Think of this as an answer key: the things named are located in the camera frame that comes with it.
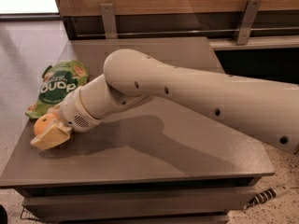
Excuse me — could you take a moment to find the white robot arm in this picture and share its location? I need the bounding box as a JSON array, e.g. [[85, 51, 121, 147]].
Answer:
[[31, 49, 299, 155]]

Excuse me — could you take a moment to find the metal bracket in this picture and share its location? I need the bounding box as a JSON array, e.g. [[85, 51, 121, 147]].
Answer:
[[100, 3, 118, 39], [234, 0, 262, 45]]

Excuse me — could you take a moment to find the grey cabinet drawer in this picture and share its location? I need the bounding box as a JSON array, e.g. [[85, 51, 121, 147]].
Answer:
[[22, 187, 254, 221]]

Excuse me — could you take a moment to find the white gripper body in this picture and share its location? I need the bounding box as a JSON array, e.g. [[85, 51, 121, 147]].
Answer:
[[58, 88, 100, 133]]

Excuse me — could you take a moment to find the black white striped cable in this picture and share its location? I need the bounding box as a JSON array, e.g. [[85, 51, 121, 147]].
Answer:
[[243, 184, 292, 210]]

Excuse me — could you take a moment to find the green rice chip bag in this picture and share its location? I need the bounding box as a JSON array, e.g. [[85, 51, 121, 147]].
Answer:
[[25, 60, 89, 119]]

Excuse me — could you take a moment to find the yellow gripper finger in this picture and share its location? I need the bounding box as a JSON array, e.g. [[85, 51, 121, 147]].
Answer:
[[30, 121, 72, 150], [47, 105, 60, 114]]

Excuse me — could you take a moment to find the right metal bracket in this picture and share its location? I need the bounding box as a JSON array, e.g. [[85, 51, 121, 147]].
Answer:
[[234, 0, 262, 45]]

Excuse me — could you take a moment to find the orange fruit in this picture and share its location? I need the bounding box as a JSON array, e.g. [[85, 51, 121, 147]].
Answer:
[[34, 113, 60, 135]]

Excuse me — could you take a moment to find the left metal bracket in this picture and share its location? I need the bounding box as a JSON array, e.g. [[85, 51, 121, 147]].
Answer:
[[100, 3, 118, 39]]

